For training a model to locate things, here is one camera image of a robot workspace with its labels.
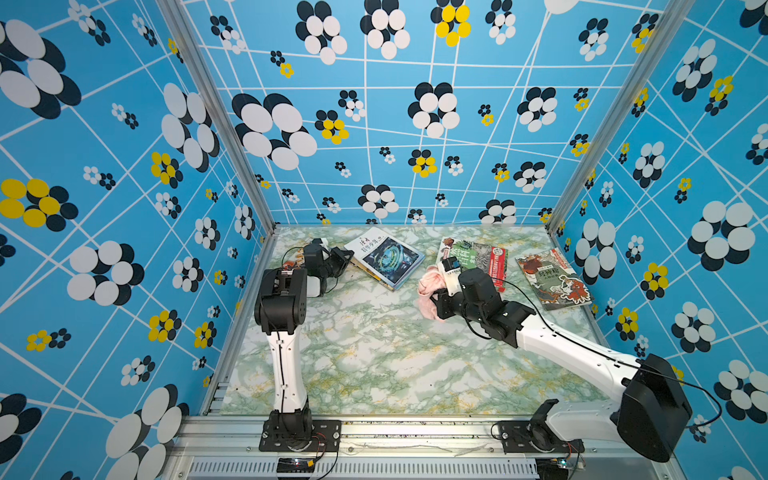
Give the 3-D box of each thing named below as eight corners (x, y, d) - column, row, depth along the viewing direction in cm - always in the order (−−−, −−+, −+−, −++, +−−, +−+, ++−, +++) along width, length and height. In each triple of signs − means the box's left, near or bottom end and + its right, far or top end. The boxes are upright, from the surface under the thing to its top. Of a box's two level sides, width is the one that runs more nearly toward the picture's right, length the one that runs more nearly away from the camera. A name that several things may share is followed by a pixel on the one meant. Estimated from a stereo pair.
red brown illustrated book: (545, 312, 98) (547, 308, 96) (515, 257, 112) (517, 253, 111) (591, 304, 99) (595, 301, 98) (556, 251, 114) (558, 248, 112)
